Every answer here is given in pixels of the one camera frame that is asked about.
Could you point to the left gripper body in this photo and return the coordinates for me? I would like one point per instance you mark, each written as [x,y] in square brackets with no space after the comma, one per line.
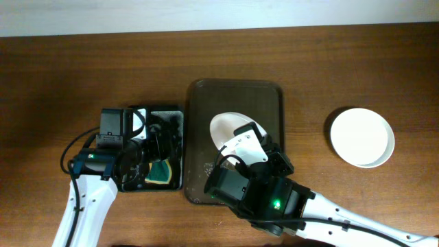
[164,138]

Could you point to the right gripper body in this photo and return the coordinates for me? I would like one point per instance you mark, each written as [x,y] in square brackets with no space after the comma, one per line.
[280,163]

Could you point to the green yellow sponge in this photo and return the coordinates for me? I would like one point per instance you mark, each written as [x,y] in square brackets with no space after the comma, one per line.
[160,173]

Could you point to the white plate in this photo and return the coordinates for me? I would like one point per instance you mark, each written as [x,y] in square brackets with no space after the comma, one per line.
[362,138]
[223,125]

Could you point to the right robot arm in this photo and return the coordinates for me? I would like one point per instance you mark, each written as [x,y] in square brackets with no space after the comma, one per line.
[278,205]

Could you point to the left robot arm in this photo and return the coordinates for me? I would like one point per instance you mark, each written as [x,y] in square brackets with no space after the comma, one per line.
[93,189]

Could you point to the black soapy water tray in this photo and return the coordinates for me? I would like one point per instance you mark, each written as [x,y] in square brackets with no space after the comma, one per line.
[134,166]

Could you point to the brown plastic serving tray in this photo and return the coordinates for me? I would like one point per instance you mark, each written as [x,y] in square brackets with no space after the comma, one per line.
[260,100]

